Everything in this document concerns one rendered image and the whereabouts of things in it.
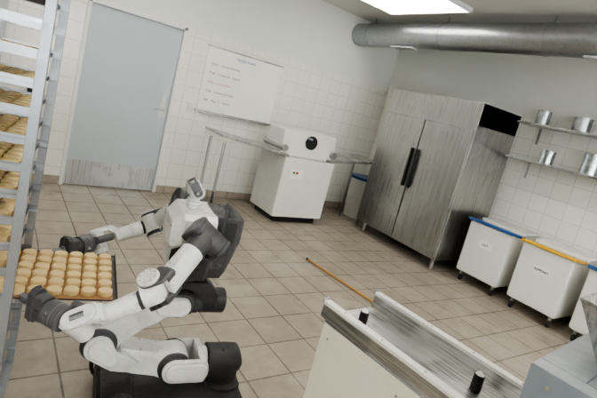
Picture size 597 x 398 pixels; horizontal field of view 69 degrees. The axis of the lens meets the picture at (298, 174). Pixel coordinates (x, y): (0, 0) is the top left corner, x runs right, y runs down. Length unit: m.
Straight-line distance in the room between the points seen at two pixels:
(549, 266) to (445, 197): 1.26
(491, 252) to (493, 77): 2.38
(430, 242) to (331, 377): 3.99
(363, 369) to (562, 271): 3.72
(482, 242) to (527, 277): 0.59
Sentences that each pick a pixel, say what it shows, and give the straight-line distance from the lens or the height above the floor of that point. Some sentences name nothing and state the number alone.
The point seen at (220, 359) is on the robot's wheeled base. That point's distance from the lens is 2.24.
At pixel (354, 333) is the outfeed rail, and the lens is 1.56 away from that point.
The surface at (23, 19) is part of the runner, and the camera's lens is 1.60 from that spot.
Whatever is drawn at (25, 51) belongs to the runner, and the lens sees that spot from 1.60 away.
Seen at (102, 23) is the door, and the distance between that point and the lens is 5.49.
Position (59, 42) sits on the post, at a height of 1.55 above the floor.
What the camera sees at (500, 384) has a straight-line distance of 1.65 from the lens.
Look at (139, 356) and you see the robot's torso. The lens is 2.16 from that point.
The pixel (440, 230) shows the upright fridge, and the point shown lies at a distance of 5.42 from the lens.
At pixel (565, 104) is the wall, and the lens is 5.94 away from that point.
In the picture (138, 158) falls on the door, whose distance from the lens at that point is 5.74.
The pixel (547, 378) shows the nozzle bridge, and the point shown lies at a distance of 1.04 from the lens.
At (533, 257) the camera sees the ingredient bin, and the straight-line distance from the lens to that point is 5.16.
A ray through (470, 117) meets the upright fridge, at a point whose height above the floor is 1.86.
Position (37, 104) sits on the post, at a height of 1.35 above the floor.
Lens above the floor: 1.56
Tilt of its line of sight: 9 degrees down
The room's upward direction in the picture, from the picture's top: 14 degrees clockwise
